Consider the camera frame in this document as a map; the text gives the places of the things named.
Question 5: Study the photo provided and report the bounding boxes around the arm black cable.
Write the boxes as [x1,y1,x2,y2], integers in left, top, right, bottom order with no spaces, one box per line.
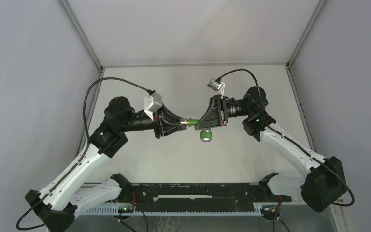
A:
[15,76,156,231]
[217,68,355,207]

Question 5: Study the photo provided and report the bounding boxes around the silver metal elbow fitting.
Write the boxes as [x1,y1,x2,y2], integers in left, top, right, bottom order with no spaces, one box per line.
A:
[179,118,189,126]

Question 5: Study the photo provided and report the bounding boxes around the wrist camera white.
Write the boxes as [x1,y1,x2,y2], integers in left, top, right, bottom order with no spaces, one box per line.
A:
[207,78,225,96]
[144,92,163,122]

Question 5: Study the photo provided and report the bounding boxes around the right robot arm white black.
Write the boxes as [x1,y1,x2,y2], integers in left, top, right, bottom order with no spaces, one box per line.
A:
[195,86,348,212]

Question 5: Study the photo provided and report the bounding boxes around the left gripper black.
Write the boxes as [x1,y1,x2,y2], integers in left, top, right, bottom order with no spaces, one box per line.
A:
[122,103,188,139]

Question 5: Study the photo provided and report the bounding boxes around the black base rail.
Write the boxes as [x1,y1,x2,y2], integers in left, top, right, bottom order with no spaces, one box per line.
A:
[111,174,292,212]

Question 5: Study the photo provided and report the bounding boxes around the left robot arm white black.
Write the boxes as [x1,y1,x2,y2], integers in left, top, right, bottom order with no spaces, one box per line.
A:
[25,93,189,232]

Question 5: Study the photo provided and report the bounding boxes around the white slotted cable duct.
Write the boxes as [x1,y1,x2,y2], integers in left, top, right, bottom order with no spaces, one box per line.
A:
[82,204,263,216]

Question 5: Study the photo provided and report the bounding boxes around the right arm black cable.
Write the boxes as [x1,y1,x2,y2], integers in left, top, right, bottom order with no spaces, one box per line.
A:
[217,68,355,207]

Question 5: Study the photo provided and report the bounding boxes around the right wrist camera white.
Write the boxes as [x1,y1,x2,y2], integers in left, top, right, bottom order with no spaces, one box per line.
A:
[207,78,225,96]

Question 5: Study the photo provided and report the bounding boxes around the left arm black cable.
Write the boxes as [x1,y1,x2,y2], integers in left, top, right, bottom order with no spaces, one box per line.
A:
[15,76,156,231]

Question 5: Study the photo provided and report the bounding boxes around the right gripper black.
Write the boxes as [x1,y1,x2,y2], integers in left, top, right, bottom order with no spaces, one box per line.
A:
[194,95,252,131]

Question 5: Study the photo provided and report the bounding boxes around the green water faucet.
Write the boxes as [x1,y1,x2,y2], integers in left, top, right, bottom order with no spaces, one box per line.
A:
[188,118,213,142]

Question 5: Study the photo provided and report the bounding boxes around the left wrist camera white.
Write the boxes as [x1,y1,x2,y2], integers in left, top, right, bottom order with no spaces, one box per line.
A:
[144,92,163,122]

